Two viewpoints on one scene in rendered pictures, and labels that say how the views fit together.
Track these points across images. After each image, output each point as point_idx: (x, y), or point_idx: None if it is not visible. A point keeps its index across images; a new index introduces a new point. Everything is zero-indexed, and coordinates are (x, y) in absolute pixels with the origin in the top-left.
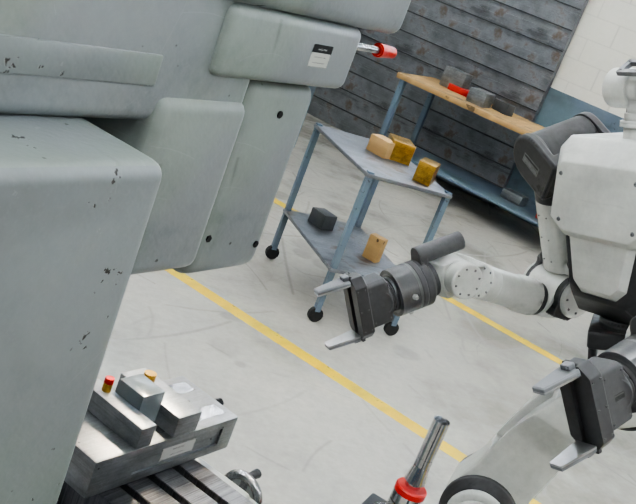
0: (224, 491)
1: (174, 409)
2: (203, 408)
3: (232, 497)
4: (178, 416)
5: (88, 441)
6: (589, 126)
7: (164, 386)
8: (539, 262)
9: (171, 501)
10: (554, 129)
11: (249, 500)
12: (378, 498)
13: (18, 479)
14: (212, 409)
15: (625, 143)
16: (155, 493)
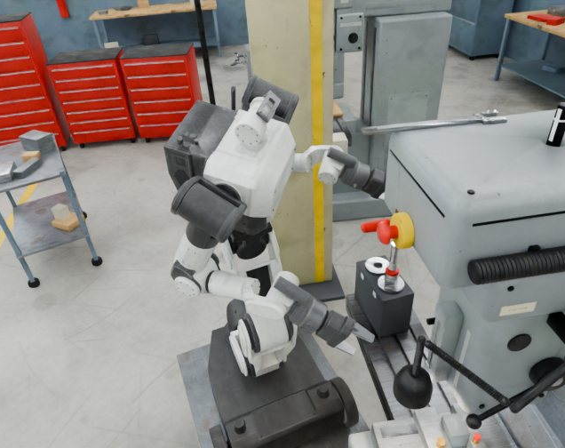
0: (395, 403)
1: (433, 414)
2: (393, 436)
3: (393, 397)
4: (433, 407)
5: (489, 422)
6: (200, 184)
7: (429, 437)
8: (193, 277)
9: (433, 404)
10: (219, 201)
11: (385, 393)
12: (383, 298)
13: None
14: (387, 433)
15: (276, 145)
16: (440, 412)
